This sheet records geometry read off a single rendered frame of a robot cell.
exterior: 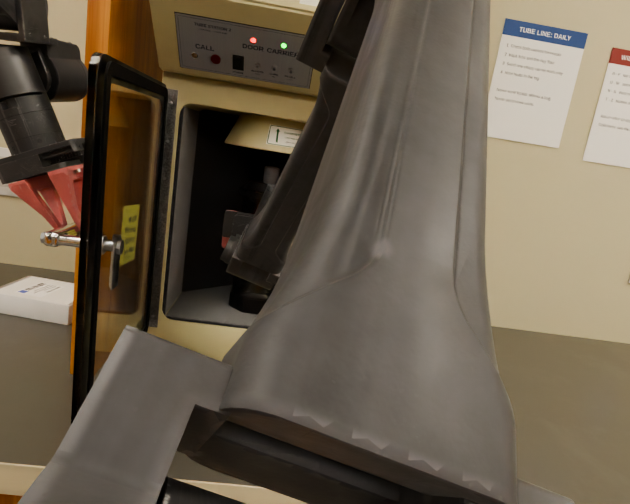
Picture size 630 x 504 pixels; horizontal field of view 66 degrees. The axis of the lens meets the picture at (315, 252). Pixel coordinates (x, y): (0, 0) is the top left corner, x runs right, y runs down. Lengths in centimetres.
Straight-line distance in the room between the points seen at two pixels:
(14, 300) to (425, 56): 96
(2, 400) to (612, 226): 140
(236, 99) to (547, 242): 94
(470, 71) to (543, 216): 122
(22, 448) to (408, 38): 63
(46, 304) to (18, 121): 50
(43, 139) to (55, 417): 36
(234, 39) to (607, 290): 120
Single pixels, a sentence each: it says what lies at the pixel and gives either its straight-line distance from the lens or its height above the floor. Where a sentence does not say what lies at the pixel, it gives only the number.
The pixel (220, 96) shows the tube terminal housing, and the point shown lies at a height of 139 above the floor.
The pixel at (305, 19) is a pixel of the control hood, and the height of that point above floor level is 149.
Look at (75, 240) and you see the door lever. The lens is 56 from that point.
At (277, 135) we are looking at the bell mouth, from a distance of 81.
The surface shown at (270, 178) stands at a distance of 89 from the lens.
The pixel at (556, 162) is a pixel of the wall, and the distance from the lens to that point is 140.
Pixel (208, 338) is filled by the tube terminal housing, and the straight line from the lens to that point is 87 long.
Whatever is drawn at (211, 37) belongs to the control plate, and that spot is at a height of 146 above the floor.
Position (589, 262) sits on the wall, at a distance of 150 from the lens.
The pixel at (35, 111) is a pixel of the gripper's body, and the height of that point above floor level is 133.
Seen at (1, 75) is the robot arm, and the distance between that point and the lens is 61.
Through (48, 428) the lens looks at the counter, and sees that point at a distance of 73.
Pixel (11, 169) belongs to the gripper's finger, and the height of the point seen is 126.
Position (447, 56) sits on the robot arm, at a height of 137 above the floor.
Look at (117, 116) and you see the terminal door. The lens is 57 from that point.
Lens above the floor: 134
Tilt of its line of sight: 12 degrees down
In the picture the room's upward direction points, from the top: 9 degrees clockwise
